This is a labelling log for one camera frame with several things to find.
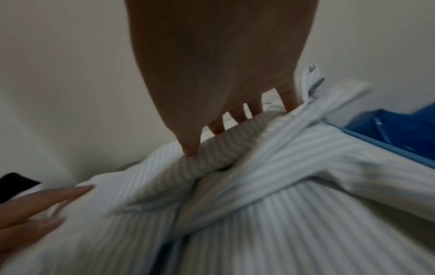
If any person's left hand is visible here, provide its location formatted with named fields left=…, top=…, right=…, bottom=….
left=0, top=184, right=95, bottom=259

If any person's right hand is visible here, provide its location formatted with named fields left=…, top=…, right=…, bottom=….
left=124, top=0, right=321, bottom=157

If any blue white striped shirt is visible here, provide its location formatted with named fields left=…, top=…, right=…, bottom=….
left=6, top=63, right=435, bottom=275

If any black object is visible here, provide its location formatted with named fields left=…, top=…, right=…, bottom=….
left=0, top=172, right=42, bottom=205

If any blue plastic bag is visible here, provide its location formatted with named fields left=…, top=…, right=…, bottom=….
left=341, top=102, right=435, bottom=169

